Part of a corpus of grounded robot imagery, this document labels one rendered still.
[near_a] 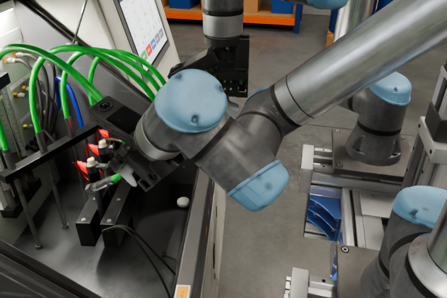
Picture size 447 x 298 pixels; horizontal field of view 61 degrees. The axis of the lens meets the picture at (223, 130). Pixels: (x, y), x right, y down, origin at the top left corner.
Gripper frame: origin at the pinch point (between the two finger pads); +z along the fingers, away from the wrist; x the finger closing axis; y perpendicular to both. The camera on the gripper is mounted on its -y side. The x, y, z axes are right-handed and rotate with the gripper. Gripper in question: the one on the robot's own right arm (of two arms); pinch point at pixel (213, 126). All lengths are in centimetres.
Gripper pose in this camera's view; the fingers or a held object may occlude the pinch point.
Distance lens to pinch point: 82.3
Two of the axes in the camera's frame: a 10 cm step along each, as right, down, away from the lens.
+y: 10.0, 0.3, -0.6
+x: 0.6, -5.0, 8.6
